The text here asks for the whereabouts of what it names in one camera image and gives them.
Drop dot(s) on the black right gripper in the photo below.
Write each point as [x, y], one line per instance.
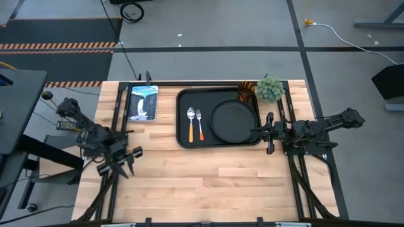
[279, 130]

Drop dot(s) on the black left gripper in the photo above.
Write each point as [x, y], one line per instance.
[117, 151]

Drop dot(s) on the black round plate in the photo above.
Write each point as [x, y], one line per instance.
[233, 121]

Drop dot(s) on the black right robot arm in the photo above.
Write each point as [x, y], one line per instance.
[318, 129]

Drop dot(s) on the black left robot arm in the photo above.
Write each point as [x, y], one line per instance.
[94, 132]

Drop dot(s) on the black rectangular tray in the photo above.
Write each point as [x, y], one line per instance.
[186, 97]

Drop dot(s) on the green artificial potted plant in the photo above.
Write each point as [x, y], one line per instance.
[269, 89]

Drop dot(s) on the book with waterfall cover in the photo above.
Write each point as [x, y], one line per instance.
[143, 104]

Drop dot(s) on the small electronics box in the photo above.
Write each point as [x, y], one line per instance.
[65, 125]

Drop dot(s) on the small black round device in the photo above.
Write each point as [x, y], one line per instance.
[47, 95]

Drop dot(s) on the black mat with hazard stripes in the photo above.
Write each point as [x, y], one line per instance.
[57, 67]
[60, 31]

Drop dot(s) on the black desk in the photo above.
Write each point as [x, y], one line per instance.
[20, 107]

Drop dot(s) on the black angular furniture top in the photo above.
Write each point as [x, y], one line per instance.
[389, 82]

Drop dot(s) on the grey desk leg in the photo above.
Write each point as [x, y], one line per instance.
[378, 22]

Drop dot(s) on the black aluminium rig frame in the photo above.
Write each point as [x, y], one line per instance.
[202, 83]

